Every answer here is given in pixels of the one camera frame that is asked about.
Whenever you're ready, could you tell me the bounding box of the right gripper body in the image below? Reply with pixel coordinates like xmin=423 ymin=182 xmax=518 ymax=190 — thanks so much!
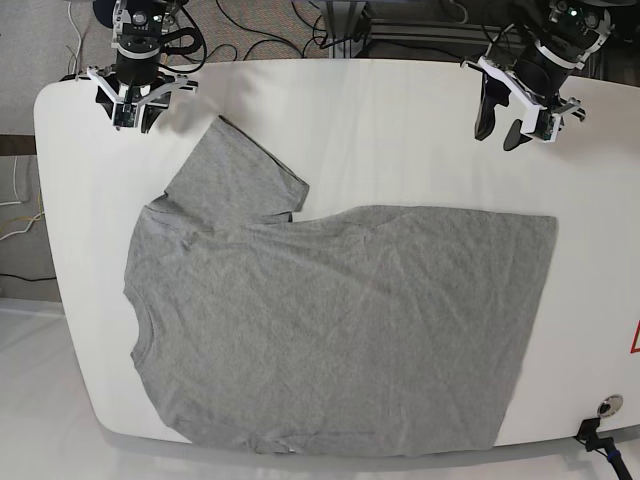
xmin=86 ymin=49 xmax=199 ymax=106

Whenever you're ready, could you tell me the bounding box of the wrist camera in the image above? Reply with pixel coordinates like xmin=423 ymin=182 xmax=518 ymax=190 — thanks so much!
xmin=531 ymin=110 xmax=564 ymax=143
xmin=112 ymin=103 xmax=139 ymax=129

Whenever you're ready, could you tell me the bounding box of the grey t-shirt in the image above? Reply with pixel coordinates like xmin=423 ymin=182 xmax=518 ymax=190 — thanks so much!
xmin=124 ymin=118 xmax=558 ymax=457

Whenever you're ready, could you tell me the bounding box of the dark blue round object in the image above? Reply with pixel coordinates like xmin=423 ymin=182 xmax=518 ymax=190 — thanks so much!
xmin=92 ymin=0 xmax=116 ymax=29

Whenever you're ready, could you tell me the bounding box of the metal table leg frame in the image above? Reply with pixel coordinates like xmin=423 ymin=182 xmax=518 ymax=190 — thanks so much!
xmin=317 ymin=1 xmax=370 ymax=59

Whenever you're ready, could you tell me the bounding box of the white floor cable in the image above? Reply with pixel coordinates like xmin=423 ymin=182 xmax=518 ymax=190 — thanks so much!
xmin=64 ymin=0 xmax=87 ymax=76

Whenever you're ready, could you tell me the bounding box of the black clamp with cable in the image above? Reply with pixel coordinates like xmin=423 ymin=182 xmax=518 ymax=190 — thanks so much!
xmin=574 ymin=418 xmax=633 ymax=480

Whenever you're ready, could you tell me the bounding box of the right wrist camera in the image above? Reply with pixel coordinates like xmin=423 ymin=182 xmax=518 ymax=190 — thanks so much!
xmin=112 ymin=103 xmax=139 ymax=129

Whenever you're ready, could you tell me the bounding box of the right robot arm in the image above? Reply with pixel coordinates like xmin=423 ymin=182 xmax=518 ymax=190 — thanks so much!
xmin=86 ymin=1 xmax=205 ymax=134

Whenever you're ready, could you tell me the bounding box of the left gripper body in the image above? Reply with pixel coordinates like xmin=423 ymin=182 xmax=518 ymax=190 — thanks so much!
xmin=461 ymin=45 xmax=584 ymax=135

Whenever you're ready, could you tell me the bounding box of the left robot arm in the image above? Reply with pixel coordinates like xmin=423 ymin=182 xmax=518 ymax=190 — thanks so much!
xmin=462 ymin=1 xmax=614 ymax=151

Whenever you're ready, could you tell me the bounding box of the red warning sticker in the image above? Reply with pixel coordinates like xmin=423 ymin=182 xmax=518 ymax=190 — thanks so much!
xmin=630 ymin=322 xmax=640 ymax=354

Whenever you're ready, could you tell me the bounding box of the silver table grommet right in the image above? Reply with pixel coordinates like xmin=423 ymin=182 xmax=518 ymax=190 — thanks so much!
xmin=597 ymin=394 xmax=624 ymax=418

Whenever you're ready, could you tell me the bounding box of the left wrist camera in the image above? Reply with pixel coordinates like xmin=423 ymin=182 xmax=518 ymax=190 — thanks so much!
xmin=531 ymin=110 xmax=564 ymax=143

